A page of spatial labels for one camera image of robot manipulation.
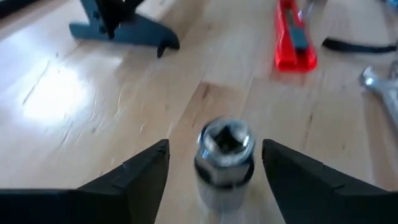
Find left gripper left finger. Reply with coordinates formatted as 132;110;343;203
0;138;171;224

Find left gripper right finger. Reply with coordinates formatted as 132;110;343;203
262;138;398;224

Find chrome socket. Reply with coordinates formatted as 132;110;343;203
193;116;257;216

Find small chrome combination wrench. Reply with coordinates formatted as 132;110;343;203
358;64;398;133

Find red utility knife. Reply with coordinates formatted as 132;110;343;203
272;0;318;73

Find black pegboard stand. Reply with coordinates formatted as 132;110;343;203
68;0;181;59

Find black curved strap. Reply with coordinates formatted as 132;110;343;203
322;36;398;54

